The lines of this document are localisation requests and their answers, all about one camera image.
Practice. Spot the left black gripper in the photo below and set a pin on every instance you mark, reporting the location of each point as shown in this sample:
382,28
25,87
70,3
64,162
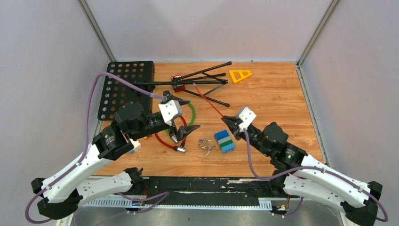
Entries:
185,130

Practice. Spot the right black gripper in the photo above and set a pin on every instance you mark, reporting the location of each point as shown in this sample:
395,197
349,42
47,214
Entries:
231,122

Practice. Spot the silver keys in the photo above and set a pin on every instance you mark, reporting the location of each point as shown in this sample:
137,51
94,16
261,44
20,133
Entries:
202,142

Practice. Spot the red tag with cord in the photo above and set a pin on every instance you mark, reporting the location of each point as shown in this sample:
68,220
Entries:
207,100

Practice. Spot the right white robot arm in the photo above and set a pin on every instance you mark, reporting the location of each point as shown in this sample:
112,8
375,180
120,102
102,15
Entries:
299,174

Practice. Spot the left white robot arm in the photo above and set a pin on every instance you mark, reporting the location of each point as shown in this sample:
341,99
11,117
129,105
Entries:
63,193

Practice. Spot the blue green white brick stack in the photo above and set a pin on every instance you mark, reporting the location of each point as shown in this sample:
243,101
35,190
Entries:
224,141

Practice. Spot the red label card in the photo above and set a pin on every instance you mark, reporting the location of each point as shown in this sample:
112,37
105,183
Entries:
178,86

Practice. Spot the yellow plastic triangle piece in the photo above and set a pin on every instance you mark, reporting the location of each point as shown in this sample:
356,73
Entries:
239,75

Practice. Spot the black perforated music stand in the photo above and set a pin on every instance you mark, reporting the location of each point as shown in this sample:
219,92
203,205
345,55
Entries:
141,74

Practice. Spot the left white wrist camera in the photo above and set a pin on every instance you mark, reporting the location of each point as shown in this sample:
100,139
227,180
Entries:
170,111

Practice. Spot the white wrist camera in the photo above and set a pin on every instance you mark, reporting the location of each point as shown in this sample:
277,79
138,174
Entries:
245,113
170,111

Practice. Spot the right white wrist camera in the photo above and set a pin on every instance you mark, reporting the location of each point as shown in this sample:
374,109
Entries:
245,113

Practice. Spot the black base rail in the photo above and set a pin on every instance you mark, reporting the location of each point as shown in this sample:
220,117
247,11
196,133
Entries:
210,191

